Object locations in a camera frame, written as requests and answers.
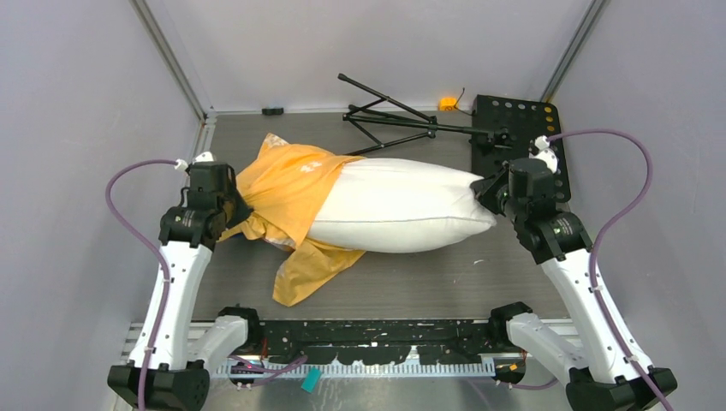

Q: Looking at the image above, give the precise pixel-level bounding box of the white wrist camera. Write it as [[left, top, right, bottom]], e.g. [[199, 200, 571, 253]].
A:
[[173, 151, 217, 172], [528, 135, 559, 174]]

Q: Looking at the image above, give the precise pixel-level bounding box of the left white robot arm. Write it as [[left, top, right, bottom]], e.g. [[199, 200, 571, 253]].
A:
[[105, 152, 264, 410]]

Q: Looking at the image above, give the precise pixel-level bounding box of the orange tape roll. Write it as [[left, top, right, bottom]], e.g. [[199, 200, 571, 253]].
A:
[[437, 97, 458, 111]]

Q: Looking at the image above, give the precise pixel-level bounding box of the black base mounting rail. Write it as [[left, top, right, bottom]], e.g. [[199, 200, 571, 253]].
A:
[[232, 319, 526, 366]]

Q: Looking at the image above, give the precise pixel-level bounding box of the white slotted cable duct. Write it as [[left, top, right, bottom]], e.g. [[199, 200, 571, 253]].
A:
[[212, 360, 497, 380]]

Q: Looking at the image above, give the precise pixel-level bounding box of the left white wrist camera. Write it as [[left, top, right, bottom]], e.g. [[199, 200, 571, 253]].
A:
[[173, 151, 217, 172]]

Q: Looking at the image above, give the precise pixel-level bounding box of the black folded tripod stand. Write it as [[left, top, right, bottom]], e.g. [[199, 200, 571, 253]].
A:
[[337, 73, 514, 156]]

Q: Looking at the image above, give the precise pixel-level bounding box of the white pillow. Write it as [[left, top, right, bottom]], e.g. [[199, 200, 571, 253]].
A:
[[307, 158, 496, 253]]

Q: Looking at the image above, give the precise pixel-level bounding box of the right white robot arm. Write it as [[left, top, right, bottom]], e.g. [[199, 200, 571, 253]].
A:
[[470, 158, 678, 410]]

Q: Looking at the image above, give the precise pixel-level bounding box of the black perforated metal plate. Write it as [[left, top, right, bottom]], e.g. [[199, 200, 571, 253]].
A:
[[469, 95, 562, 178]]

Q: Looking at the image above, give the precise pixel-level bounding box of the teal tape piece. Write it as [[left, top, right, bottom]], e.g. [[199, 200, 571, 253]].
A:
[[301, 367, 322, 394]]

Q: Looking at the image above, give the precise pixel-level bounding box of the yellow printed pillowcase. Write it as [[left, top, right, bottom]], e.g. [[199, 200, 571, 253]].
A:
[[220, 134, 364, 307]]

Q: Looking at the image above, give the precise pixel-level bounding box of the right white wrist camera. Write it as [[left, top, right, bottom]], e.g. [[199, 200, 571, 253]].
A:
[[528, 135, 559, 174]]

